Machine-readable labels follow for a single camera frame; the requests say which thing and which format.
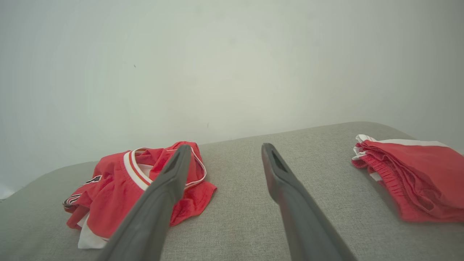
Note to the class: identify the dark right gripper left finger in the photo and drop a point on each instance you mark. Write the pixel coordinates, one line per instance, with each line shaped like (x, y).
(152, 210)

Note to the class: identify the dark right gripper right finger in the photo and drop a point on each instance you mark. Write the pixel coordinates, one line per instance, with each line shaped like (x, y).
(301, 214)

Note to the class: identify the red jersey with number 23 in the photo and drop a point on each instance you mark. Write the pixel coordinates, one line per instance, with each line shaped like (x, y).
(112, 195)

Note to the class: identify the grey fabric sofa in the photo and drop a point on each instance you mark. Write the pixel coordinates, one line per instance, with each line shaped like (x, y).
(235, 217)

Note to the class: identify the red shorts with white stripe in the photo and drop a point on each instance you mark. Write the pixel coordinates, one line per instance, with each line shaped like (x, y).
(424, 174)

